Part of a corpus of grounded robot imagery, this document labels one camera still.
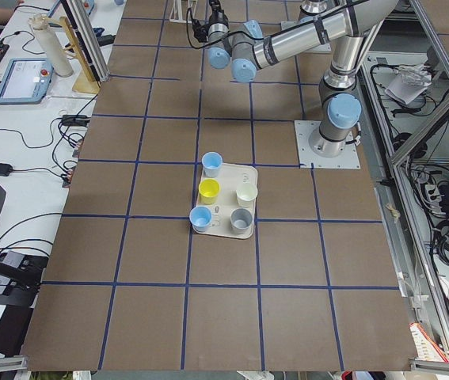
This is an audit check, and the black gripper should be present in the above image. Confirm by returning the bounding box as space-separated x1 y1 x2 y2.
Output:
208 0 228 27

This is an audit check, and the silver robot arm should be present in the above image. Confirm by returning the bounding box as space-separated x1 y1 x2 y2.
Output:
299 0 328 21
204 1 397 154

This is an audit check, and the light blue cup near rabbit logo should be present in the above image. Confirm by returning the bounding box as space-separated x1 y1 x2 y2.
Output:
201 151 223 178

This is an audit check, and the yellow plastic cup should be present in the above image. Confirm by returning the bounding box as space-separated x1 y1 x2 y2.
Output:
198 178 220 205

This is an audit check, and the cream white plastic cup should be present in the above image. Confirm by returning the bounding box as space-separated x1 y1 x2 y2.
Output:
236 182 258 208

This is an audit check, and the light blue cup tray corner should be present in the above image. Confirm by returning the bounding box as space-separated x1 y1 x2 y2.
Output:
189 206 213 233

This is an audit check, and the grey plastic cup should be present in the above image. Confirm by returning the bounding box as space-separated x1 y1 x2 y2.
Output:
230 208 253 234

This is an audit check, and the wooden mug tree stand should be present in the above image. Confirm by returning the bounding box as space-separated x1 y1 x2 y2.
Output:
48 17 100 94

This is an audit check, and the white cylindrical bottle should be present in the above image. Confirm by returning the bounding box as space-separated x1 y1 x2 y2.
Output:
29 13 74 78

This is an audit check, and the blue teach pendant tablet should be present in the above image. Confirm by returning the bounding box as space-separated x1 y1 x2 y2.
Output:
0 59 53 105

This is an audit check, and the cream plastic tray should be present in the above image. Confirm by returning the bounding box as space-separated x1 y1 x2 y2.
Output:
195 163 258 239

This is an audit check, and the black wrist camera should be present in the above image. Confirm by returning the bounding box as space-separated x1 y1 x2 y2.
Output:
192 19 208 43

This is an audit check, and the white wire cup rack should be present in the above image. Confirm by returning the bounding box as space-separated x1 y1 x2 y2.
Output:
169 0 198 23

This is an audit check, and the aluminium frame post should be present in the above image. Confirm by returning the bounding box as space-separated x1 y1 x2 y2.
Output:
61 0 110 82

